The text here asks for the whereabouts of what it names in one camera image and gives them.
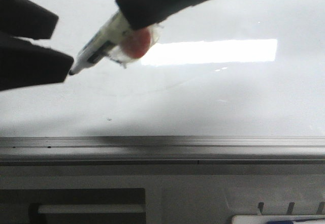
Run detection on red magnet taped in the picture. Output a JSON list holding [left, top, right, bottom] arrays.
[[105, 24, 163, 69]]

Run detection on white black whiteboard marker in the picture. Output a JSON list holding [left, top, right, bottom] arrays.
[[69, 11, 132, 75]]

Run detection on white whiteboard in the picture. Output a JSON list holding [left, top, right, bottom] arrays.
[[1, 0, 324, 137]]

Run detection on white marker tray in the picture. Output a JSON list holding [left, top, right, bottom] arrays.
[[231, 214, 324, 223]]

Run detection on aluminium whiteboard frame rail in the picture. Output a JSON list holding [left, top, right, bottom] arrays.
[[1, 136, 324, 166]]

